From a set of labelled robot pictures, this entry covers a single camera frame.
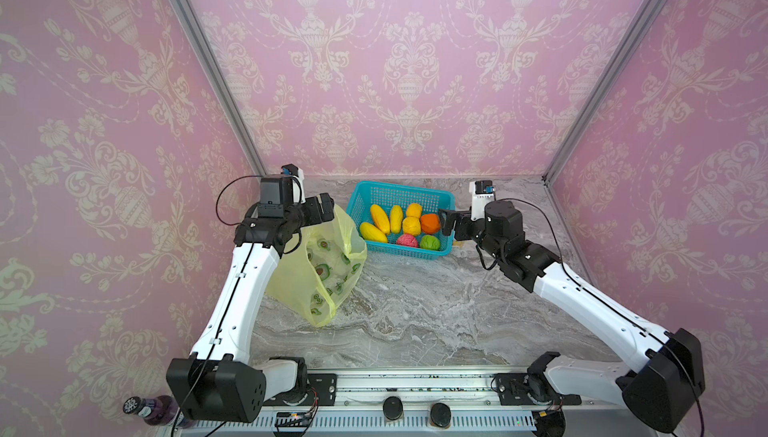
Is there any orange toy fruit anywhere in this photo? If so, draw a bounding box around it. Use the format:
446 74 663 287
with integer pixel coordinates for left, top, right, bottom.
420 213 442 235

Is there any green toy vegetable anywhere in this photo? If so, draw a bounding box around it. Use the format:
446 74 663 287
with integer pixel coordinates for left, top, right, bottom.
419 234 441 252

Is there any small yellow toy lemon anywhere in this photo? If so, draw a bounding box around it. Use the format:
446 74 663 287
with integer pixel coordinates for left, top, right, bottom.
405 203 423 219

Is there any pink toy fruit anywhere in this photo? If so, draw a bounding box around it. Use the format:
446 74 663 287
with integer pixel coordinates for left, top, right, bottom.
396 233 419 248

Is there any yellow toy banana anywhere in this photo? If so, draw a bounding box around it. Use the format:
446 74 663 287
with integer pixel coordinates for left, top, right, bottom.
389 205 404 235

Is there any yellow plastic bag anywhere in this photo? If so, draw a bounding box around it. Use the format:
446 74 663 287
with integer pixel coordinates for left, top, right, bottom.
266 206 368 327

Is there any orange-yellow toy mango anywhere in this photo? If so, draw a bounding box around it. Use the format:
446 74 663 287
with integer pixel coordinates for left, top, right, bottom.
370 204 391 236

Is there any yellow toy fruit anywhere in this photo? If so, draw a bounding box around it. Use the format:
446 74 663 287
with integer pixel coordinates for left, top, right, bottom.
359 222 388 244

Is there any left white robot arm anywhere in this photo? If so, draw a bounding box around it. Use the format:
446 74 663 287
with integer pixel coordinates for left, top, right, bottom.
166 165 334 423

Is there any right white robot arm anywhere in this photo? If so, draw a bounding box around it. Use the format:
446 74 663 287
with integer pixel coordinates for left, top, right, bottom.
438 198 705 435

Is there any teal plastic basket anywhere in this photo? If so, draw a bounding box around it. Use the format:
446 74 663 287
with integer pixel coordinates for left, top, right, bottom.
346 181 456 260

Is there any black knob right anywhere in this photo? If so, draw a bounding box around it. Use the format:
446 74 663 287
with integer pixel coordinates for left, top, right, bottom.
429 402 452 429

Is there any black knob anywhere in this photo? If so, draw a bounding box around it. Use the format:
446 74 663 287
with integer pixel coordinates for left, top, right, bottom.
382 396 404 422
429 402 452 429

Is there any black knob left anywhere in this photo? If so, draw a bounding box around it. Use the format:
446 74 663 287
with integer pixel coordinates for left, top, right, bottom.
382 396 404 422

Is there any purple bottle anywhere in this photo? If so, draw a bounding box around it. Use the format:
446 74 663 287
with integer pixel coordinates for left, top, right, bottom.
122 395 178 426

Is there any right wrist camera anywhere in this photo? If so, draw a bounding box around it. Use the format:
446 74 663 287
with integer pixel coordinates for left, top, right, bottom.
469 180 495 221

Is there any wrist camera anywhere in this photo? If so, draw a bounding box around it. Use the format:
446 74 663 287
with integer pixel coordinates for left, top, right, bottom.
469 180 495 221
281 164 305 204

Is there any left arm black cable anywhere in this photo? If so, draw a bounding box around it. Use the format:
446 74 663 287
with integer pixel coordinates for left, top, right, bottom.
167 174 304 437

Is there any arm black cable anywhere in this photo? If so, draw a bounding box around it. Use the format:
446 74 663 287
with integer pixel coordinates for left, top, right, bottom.
167 174 304 437
473 198 706 437

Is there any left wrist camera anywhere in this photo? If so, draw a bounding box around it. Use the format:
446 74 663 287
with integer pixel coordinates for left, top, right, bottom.
281 164 305 204

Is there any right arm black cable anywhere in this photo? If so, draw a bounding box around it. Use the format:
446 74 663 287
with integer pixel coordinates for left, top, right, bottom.
473 198 706 437

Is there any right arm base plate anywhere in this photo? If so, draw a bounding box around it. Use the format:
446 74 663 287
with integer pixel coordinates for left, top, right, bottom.
490 373 582 407

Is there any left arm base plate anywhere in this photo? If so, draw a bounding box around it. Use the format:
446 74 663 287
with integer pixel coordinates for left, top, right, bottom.
265 371 338 407

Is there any aluminium front rail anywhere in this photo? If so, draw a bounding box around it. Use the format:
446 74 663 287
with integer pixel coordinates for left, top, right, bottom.
177 367 656 436

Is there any left corner aluminium post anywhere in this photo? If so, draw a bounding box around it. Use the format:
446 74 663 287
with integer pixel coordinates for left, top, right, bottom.
169 0 267 176

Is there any corner aluminium post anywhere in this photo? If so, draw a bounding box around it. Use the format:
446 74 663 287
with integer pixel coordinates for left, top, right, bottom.
542 0 668 189
169 0 267 176

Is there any right corner aluminium post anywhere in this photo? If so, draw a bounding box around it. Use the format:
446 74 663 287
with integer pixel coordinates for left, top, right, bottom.
542 0 668 189

